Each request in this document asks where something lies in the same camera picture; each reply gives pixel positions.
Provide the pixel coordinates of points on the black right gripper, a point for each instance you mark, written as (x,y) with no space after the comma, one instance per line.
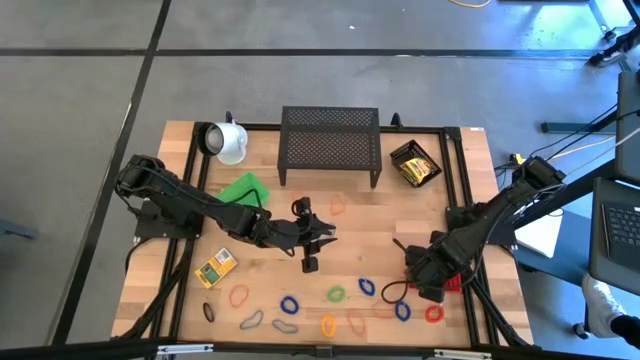
(432,265)

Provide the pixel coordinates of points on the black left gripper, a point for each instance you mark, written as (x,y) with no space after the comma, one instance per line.
(290,235)

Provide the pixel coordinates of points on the red plastic basket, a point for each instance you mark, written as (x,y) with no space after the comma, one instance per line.
(454,284)

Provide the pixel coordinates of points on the red rubber band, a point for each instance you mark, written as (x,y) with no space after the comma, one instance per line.
(428,314)

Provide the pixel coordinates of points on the green rubber band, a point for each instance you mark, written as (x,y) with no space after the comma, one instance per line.
(330,294)

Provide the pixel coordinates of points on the orange rubber band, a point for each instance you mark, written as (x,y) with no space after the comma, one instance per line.
(239,286)

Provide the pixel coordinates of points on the grey-blue rubber band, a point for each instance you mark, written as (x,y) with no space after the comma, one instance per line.
(242,325)
(285,330)

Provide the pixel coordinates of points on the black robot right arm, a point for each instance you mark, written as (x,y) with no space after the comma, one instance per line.
(490,220)

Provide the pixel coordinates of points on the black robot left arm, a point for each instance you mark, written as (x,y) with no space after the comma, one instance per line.
(190,205)

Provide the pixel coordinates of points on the black desk beam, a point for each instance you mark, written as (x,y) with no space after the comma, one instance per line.
(585,186)

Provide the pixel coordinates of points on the black desk foot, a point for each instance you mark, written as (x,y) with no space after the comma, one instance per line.
(575,127)

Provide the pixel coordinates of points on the black perforated metal riser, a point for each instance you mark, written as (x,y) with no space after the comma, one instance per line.
(330,150)

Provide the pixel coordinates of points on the green plastic basket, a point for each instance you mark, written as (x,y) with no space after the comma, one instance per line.
(247,187)

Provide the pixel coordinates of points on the yellow rubber band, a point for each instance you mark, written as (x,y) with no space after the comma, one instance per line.
(323,326)

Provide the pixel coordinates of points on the white box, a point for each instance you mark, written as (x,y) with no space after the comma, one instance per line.
(540,237)

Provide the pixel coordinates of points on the yellow green card box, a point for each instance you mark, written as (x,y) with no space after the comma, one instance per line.
(215,270)

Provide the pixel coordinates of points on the black plastic basket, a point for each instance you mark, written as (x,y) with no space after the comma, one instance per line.
(404,152)

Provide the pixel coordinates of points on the white mug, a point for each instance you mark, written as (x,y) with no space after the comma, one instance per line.
(230,142)

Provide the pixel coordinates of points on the black rubber band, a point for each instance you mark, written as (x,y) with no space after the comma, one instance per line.
(207,303)

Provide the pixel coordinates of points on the blue-grey side table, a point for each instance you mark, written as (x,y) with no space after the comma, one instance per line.
(570,265)

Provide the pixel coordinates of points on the black caster wheel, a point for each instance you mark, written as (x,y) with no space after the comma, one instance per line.
(579,331)

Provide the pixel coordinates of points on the dark grey laptop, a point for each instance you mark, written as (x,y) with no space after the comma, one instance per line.
(620,230)

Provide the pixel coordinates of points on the person's leg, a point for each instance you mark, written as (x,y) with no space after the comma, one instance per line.
(627,327)

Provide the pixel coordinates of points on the dark grey flat panel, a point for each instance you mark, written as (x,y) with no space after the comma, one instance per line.
(629,130)

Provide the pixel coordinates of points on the black rig crossbar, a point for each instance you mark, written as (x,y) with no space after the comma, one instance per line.
(75,351)

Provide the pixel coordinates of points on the blue-grey floor object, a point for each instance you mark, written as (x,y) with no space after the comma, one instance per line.
(17,230)

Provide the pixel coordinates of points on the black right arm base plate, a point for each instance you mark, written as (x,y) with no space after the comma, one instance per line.
(500,240)

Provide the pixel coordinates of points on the silver frame bracket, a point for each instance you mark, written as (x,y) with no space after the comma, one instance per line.
(462,354)
(185,349)

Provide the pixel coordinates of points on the black frame knob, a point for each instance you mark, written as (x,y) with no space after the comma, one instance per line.
(229,118)
(396,120)

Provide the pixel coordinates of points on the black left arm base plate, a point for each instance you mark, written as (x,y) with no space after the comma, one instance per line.
(150,230)

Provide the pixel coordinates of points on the grey metal floor rail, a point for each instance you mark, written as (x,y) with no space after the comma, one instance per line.
(600,15)

